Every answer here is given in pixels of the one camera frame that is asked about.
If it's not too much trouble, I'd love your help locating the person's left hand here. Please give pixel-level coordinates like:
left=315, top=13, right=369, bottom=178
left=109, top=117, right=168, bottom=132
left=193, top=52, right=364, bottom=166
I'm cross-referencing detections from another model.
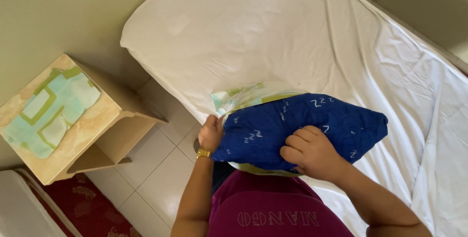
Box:
left=198, top=114, right=224, bottom=153

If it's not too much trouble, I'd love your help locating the person's right hand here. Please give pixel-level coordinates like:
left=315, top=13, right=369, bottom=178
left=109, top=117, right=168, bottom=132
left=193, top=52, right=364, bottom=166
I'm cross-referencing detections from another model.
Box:
left=280, top=125, right=347, bottom=183

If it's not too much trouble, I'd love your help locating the green patterned pillowcase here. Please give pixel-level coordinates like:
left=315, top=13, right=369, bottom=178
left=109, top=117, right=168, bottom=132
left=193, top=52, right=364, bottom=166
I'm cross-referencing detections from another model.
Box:
left=211, top=81, right=311, bottom=178
left=2, top=66, right=101, bottom=159

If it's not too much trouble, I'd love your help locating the blue patterned pillow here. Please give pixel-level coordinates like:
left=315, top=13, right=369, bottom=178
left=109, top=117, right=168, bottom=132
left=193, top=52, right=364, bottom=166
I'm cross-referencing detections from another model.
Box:
left=211, top=93, right=388, bottom=173

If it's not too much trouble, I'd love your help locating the person's maroon shirt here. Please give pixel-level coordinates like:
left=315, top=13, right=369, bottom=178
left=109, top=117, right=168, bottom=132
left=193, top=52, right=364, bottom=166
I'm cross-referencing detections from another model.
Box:
left=207, top=170, right=354, bottom=237

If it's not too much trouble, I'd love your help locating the white bed sheet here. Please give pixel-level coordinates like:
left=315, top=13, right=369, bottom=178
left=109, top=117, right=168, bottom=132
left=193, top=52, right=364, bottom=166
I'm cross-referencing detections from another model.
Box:
left=120, top=0, right=468, bottom=237

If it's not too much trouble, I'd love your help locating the beige wooden bedside table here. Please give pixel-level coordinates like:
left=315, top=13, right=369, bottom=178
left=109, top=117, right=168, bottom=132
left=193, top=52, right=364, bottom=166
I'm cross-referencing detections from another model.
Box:
left=0, top=54, right=169, bottom=186

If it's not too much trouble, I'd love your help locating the red patterned mattress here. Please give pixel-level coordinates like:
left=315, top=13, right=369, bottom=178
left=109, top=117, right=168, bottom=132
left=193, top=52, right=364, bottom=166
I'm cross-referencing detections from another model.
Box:
left=22, top=169, right=141, bottom=237

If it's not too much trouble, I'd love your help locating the folded green patterned pillowcase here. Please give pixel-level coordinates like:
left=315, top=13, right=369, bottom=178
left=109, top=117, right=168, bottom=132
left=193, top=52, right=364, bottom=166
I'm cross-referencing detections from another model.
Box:
left=2, top=66, right=101, bottom=159

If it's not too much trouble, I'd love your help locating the white sheet on red mattress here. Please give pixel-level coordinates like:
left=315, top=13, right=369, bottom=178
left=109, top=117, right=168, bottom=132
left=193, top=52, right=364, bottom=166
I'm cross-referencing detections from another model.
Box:
left=0, top=170, right=83, bottom=237

